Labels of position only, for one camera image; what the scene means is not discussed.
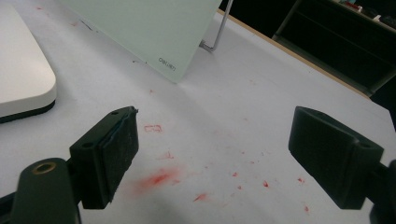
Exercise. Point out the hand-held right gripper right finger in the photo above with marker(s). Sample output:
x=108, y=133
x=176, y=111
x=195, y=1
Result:
x=333, y=158

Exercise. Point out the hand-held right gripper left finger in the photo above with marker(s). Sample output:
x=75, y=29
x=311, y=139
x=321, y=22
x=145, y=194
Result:
x=106, y=155

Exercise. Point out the white board eraser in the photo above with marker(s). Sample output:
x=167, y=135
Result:
x=21, y=77

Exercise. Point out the standing glass whiteboard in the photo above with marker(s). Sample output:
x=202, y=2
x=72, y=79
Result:
x=149, y=31

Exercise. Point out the metal whiteboard stand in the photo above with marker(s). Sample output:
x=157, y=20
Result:
x=221, y=28

